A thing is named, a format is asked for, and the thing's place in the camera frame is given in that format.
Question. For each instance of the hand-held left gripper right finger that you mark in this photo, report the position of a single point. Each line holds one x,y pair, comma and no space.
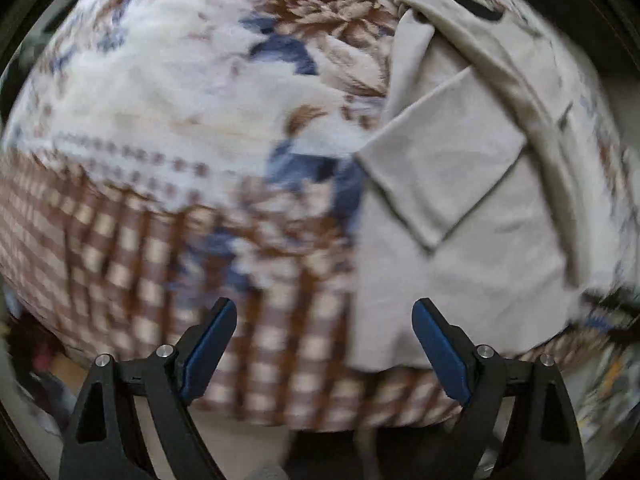
440,347

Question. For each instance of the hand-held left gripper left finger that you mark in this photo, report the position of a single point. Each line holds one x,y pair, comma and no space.
207,347

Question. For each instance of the beige small garment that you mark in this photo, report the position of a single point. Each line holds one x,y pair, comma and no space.
465,270

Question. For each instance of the patterned grey cloth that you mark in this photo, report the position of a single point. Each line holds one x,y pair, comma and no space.
602,390

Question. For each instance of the pile of dark clutter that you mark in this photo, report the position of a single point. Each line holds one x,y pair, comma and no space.
35,360

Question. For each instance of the floral printed blanket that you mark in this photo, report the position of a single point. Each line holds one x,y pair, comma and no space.
165,110

